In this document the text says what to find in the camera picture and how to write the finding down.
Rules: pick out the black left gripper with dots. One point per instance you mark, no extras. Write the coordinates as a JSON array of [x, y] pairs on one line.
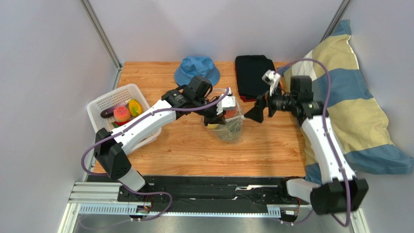
[[215, 119]]

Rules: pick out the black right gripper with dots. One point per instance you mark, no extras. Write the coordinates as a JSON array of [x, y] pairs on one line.
[[264, 105]]

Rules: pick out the clear dotted zip top bag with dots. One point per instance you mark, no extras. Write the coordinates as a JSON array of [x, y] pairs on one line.
[[238, 118]]

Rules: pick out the green netted toy melon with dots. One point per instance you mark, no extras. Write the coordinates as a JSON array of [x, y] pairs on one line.
[[229, 132]]

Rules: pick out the yellow toy lemon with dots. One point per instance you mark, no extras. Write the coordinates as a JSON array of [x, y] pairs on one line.
[[212, 126]]

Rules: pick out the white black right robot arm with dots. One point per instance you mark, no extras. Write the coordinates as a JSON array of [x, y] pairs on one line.
[[341, 191]]

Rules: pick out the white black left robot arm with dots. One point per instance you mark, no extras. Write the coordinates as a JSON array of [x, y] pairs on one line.
[[112, 148]]

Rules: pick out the black folded cloth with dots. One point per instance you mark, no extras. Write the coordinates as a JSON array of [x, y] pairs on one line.
[[256, 66]]

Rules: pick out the blue bucket hat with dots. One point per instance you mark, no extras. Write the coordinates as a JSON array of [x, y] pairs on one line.
[[192, 66]]

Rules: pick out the yellow green toy mango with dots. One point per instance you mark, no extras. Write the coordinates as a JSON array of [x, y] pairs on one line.
[[135, 108]]

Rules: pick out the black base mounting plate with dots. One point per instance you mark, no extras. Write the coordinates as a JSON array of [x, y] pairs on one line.
[[208, 194]]

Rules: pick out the white plastic basket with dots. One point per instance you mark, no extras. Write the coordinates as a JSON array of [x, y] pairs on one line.
[[114, 98]]

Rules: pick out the pink toy peach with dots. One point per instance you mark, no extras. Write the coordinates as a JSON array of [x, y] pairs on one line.
[[122, 114]]

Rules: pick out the red toy chili pepper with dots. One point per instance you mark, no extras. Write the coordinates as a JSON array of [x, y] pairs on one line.
[[117, 124]]

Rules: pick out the striped blue yellow pillow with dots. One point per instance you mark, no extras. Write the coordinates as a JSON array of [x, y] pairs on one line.
[[358, 122]]

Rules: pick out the purple toy eggplant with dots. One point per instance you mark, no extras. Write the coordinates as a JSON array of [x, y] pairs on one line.
[[109, 112]]

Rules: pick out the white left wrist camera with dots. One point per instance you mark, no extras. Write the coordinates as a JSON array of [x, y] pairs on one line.
[[225, 103]]

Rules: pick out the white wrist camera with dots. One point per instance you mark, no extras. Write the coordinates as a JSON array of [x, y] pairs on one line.
[[272, 78], [225, 103]]

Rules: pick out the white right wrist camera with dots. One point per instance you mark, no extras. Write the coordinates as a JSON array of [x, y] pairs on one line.
[[272, 78]]

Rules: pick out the aluminium frame rail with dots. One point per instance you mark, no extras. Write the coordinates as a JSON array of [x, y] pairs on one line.
[[90, 12]]

